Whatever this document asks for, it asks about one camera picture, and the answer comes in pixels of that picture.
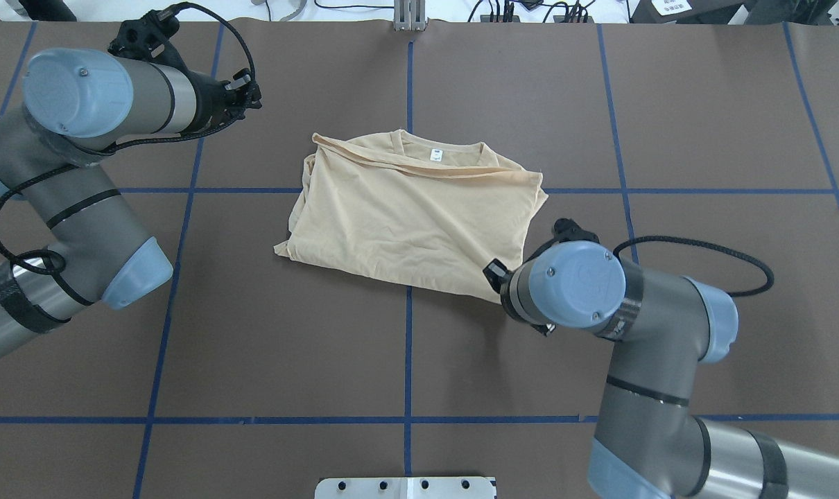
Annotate cream long-sleeve printed shirt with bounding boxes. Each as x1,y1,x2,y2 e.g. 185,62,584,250
274,130,548,303

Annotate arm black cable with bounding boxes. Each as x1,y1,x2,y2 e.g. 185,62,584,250
0,1,258,275
612,236,775,299

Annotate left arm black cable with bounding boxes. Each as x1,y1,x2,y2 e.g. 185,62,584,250
0,1,258,275

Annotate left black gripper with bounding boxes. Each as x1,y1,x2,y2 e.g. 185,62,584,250
107,18,262,137

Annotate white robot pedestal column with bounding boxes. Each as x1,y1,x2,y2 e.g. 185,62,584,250
314,475,498,498

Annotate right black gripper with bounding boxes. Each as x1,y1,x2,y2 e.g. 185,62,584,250
482,218,600,338

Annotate aluminium frame post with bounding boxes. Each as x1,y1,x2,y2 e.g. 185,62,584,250
393,0,429,32

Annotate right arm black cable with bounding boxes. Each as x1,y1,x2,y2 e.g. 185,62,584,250
612,236,775,299

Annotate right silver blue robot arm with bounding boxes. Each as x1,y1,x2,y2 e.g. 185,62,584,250
483,218,839,498

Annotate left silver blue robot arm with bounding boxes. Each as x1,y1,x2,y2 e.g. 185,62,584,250
0,2,261,359

